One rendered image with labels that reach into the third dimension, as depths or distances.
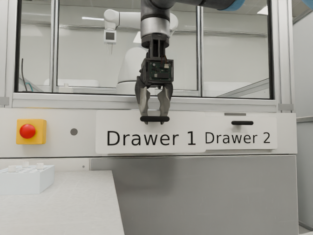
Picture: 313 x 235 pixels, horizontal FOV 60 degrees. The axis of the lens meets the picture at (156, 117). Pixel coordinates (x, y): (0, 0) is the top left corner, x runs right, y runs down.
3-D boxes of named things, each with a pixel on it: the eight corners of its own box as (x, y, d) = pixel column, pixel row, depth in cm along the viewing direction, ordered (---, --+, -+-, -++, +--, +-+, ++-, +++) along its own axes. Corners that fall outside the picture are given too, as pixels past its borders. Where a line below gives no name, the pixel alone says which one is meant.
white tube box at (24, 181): (39, 194, 48) (40, 172, 48) (-13, 195, 46) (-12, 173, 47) (54, 182, 60) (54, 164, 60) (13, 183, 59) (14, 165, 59)
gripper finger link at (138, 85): (132, 102, 68) (138, 68, 69) (132, 103, 69) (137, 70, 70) (151, 105, 69) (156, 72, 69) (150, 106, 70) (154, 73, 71)
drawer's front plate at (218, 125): (277, 148, 93) (276, 117, 94) (196, 149, 88) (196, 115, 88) (274, 148, 95) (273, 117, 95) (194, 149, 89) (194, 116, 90)
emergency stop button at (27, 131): (34, 138, 73) (34, 123, 74) (18, 138, 73) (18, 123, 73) (37, 138, 76) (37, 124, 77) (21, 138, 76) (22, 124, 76)
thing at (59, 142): (297, 153, 96) (295, 113, 97) (-20, 157, 77) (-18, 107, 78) (202, 145, 189) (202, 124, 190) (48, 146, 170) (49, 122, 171)
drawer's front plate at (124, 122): (206, 152, 73) (205, 111, 74) (95, 154, 67) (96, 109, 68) (203, 152, 75) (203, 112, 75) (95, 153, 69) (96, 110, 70)
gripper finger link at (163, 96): (165, 123, 64) (159, 85, 65) (159, 124, 70) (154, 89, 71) (177, 121, 65) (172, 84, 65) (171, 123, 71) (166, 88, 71)
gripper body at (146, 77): (142, 82, 62) (143, 31, 63) (138, 89, 71) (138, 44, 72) (174, 84, 64) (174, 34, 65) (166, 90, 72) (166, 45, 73)
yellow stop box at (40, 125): (42, 144, 76) (43, 118, 76) (14, 144, 74) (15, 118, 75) (46, 143, 81) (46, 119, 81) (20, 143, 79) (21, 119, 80)
